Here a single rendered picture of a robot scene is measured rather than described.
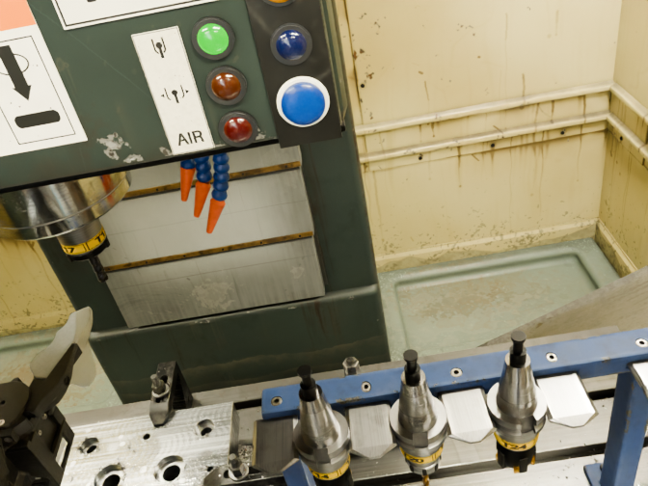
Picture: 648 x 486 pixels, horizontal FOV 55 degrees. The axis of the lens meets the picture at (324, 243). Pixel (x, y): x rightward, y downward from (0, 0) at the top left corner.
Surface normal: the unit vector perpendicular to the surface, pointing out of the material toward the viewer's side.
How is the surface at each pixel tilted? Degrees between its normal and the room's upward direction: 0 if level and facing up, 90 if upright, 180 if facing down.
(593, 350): 0
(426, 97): 90
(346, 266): 90
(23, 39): 90
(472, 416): 0
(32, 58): 90
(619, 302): 25
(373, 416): 0
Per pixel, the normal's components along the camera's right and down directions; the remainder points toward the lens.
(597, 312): -0.56, -0.65
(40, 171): 0.06, 0.59
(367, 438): -0.17, -0.79
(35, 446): 0.98, -0.18
